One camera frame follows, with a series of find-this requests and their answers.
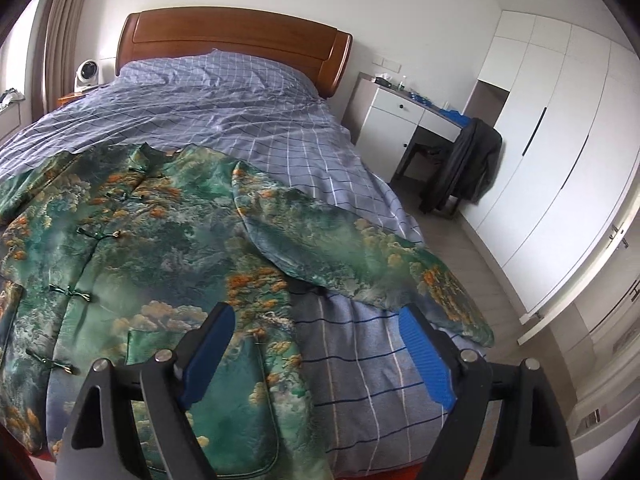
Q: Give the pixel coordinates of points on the chair with dark jacket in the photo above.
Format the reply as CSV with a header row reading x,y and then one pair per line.
x,y
470,160

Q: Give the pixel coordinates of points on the white wardrobe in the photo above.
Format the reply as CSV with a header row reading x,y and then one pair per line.
x,y
550,135

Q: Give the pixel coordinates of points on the green printed padded jacket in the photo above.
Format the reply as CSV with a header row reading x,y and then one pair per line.
x,y
175,240

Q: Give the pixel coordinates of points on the white wall socket plate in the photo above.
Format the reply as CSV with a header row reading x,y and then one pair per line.
x,y
387,64

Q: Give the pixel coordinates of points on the white window sill cabinet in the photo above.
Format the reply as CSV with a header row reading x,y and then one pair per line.
x,y
7,125

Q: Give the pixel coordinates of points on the blue desk items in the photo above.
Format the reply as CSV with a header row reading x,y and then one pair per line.
x,y
455,114

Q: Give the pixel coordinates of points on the white desk with drawers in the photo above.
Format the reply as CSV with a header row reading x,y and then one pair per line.
x,y
390,115

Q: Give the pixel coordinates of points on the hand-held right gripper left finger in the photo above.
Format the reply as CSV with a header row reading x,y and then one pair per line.
x,y
207,360

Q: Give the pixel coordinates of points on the wooden headboard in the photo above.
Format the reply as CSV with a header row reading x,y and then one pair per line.
x,y
225,35

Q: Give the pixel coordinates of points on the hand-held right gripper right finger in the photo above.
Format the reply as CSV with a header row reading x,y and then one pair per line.
x,y
425,355

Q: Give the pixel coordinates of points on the beige curtain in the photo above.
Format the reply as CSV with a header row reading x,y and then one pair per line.
x,y
70,20

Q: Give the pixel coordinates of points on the dark box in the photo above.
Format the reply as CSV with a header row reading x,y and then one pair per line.
x,y
382,80

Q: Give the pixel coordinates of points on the bed with blue checked duvet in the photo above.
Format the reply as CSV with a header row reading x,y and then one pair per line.
x,y
225,110

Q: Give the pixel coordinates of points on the wooden nightstand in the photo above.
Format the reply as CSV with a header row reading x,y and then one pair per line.
x,y
72,98

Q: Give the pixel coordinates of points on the assorted small clutter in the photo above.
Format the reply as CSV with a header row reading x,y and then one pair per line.
x,y
10,97

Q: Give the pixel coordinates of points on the small white fan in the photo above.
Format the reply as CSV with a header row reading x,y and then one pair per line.
x,y
87,74

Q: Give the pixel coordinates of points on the white door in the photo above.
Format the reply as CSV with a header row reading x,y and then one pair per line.
x,y
600,285

